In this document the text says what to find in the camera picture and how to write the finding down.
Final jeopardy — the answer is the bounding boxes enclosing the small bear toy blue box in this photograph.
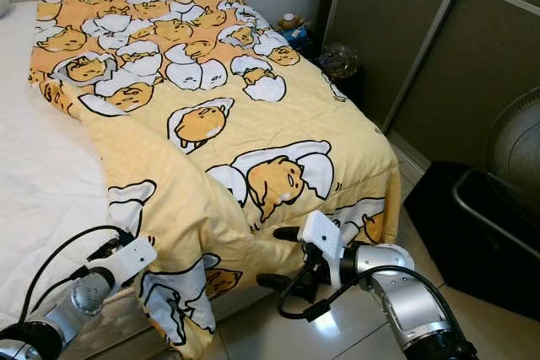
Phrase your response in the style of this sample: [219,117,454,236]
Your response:
[277,12,315,56]

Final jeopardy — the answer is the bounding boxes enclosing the grey standing fan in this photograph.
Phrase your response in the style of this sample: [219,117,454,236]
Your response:
[483,86,540,207]

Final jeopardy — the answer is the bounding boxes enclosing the black storage box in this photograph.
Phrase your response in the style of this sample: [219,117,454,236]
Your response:
[403,160,540,323]

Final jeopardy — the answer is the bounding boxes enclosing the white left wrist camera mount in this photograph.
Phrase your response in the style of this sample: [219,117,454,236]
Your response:
[89,235,159,287]

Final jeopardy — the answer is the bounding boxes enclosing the black bedside table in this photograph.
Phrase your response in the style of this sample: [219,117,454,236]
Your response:
[308,40,368,106]

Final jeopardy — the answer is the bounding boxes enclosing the chrome tube frame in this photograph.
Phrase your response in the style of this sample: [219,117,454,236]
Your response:
[451,168,540,260]

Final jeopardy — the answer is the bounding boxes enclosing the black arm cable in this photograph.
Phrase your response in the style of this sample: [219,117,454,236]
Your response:
[277,259,469,348]
[0,225,132,331]

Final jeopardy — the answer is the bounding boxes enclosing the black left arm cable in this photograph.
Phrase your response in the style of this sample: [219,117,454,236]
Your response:
[0,225,132,331]

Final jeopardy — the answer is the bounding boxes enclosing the yellow egg-cartoon blanket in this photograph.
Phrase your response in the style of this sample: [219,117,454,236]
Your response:
[30,0,402,359]

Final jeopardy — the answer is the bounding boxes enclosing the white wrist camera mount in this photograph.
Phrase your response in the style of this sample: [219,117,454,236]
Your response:
[89,235,159,287]
[298,210,344,266]

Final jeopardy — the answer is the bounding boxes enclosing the crumpled clear plastic bag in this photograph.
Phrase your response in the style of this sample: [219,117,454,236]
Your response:
[318,42,362,81]

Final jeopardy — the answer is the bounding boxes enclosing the dark wardrobe sliding door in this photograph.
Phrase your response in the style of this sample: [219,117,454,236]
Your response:
[321,0,540,167]

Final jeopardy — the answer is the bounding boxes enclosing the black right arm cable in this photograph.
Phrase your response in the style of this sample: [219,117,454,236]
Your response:
[277,259,469,348]

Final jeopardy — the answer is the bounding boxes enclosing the white quilted mattress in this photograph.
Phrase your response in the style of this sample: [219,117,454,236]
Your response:
[0,0,271,352]

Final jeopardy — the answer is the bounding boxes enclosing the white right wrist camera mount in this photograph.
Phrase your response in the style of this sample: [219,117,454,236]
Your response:
[298,210,344,266]

